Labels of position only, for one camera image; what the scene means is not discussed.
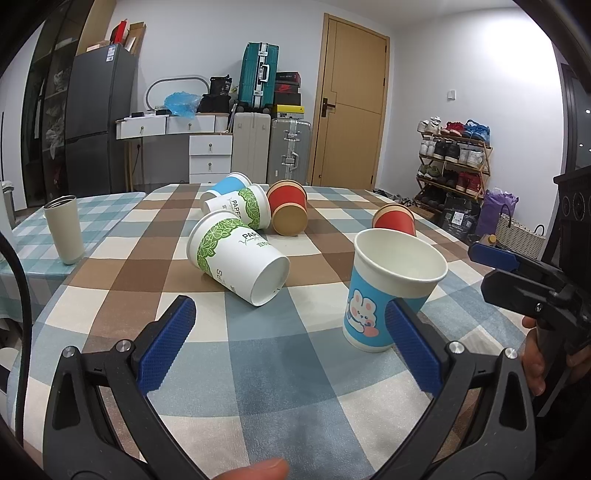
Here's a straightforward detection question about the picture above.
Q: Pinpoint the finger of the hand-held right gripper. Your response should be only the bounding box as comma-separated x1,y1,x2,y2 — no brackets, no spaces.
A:
480,269,571,320
468,242,566,288

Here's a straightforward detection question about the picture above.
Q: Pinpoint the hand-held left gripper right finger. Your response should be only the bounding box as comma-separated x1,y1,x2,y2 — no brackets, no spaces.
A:
372,298,537,480

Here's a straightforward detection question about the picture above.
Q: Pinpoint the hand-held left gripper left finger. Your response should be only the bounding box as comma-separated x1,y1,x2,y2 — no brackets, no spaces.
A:
43,295,209,480

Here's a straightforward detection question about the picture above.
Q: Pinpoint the blue bunny paper cup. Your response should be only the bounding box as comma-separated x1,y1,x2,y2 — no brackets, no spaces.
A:
342,227,449,354

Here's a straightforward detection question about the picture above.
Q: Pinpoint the large green leaf paper cup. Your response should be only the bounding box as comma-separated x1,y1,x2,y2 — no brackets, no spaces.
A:
186,210,291,308

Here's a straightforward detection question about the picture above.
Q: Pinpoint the plain red paper cup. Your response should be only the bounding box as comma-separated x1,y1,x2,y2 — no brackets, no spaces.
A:
372,204,417,237

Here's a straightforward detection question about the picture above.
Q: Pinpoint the small green leaf paper cup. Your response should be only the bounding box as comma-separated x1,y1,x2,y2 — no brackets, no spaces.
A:
203,184,271,230

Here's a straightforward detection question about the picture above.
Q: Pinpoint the blue and white paper cup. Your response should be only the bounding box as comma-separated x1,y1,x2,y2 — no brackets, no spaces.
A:
199,172,252,204

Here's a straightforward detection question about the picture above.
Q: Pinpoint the red cup with brown base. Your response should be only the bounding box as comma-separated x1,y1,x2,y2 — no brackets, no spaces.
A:
267,180,308,237

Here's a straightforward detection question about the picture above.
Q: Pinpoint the person's right hand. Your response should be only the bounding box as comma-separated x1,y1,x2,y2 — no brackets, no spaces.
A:
518,315,591,398

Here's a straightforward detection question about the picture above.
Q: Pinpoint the person's left hand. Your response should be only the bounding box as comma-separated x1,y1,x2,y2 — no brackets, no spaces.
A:
215,458,291,480

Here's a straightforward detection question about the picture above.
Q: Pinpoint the woven basket bag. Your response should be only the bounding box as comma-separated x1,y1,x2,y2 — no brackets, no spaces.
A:
495,204,547,260

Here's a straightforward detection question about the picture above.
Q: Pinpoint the purple bag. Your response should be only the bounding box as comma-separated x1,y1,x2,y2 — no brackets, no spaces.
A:
475,188,519,238

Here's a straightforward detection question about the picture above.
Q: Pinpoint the black paper bag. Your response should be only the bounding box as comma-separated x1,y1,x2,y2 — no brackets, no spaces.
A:
442,192,482,241

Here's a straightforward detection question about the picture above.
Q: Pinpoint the wooden shoe rack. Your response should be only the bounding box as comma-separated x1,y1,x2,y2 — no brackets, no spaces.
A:
414,130,493,209

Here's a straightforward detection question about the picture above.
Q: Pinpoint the shoe rack with shoes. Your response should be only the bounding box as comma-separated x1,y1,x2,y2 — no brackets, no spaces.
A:
416,117,492,208

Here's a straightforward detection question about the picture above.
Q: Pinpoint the white metal tumbler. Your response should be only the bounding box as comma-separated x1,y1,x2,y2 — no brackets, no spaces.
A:
44,194,86,265

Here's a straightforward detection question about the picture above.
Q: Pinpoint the teal gingham tablecloth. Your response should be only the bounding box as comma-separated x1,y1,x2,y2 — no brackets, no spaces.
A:
0,191,148,324

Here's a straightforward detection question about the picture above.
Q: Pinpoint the white drawer unit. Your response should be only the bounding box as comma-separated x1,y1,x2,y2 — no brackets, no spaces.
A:
188,134,233,185

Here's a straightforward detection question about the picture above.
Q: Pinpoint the wooden door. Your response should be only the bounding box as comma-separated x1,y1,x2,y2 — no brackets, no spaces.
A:
313,14,391,190

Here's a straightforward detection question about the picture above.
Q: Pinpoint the white suitcase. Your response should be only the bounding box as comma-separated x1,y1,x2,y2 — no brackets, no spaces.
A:
232,112,271,183

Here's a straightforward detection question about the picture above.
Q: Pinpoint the white vanity desk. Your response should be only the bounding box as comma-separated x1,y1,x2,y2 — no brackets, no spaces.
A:
115,113,233,195

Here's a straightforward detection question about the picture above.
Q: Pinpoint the silver suitcase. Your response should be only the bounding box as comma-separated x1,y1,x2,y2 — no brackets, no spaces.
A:
268,118,313,185

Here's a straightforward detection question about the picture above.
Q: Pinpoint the blue plastic bag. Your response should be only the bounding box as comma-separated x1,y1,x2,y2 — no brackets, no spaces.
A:
164,91,203,120

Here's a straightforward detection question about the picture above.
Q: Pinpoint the dark grey refrigerator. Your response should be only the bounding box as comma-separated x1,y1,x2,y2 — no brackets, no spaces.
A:
64,44,139,195

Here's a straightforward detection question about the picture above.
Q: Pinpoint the yellow and black box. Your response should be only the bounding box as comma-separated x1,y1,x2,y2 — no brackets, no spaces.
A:
272,104,306,121

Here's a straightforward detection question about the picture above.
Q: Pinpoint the oval mirror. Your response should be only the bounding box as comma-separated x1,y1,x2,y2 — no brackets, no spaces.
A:
146,75,210,112

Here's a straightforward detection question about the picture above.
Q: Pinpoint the dark glass door cabinet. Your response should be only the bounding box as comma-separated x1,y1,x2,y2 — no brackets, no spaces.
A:
21,0,88,208

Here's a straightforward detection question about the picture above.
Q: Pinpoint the stack of dark shoe boxes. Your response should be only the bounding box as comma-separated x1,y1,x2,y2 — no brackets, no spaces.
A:
273,71,302,106

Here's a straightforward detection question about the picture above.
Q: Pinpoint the teal suitcase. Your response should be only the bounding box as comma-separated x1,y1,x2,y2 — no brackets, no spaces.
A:
239,42,280,110

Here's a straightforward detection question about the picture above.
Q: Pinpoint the cardboard box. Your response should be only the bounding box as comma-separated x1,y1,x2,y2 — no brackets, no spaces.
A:
127,22,147,55

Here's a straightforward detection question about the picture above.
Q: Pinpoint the black cable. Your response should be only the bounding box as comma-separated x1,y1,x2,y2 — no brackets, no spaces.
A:
0,230,34,446

